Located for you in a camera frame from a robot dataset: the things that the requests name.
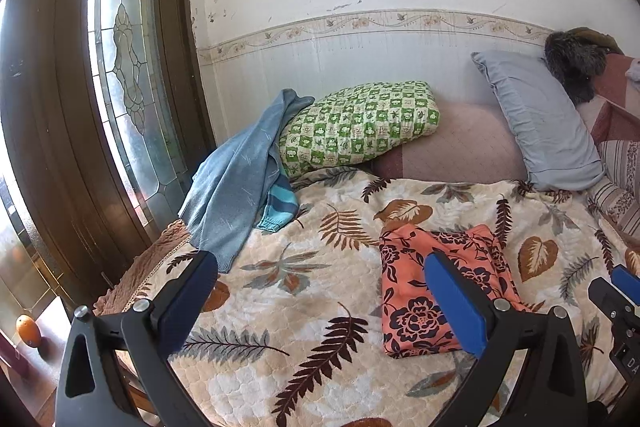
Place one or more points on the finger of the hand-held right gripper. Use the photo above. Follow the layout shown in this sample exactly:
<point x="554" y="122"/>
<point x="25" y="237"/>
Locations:
<point x="607" y="294"/>
<point x="629" y="278"/>

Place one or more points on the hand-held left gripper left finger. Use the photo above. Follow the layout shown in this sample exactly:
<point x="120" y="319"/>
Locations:
<point x="192" y="279"/>

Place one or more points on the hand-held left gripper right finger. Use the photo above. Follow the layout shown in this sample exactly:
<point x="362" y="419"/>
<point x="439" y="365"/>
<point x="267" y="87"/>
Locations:
<point x="457" y="302"/>

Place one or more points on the orange floral shirt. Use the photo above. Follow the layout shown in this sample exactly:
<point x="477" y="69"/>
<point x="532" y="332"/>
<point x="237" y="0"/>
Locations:
<point x="415" y="267"/>

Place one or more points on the brown scalloped bedspread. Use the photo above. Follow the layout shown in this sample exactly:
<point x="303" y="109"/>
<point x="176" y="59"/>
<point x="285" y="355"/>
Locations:
<point x="145" y="267"/>

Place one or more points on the striped floral cushion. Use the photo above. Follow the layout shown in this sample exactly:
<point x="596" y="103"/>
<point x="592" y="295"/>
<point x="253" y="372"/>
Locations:
<point x="620" y="187"/>

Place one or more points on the blue-grey sweater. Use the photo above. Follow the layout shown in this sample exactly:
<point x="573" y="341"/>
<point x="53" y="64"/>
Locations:
<point x="230" y="187"/>

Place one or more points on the leaf print blanket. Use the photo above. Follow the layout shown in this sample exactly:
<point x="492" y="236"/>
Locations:
<point x="300" y="307"/>

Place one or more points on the teal striped garment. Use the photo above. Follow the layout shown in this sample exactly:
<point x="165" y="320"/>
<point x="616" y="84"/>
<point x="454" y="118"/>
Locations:
<point x="280" y="207"/>

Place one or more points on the mauve backrest cushion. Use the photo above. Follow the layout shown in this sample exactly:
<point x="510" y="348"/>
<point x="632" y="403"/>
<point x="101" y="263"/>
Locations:
<point x="460" y="142"/>

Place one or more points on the orange fruit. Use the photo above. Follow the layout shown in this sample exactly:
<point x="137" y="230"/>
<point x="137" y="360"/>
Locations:
<point x="28" y="331"/>

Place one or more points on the grey-blue pillow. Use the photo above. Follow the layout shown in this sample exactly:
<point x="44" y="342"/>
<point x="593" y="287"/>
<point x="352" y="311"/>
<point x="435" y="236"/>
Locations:
<point x="540" y="122"/>

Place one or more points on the green checked pillow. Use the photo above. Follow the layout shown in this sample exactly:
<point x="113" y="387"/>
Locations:
<point x="360" y="127"/>

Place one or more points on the white crumpled cloth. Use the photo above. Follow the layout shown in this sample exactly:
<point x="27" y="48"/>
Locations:
<point x="634" y="69"/>

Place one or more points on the dark furry cushion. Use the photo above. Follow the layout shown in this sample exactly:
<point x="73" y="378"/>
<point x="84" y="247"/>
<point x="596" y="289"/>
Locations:
<point x="575" y="64"/>

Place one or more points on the dark wooden glazed door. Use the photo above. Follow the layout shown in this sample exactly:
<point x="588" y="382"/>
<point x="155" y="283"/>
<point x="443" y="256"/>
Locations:
<point x="50" y="107"/>

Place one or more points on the olive green cloth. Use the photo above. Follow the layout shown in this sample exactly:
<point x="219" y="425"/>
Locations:
<point x="600" y="39"/>

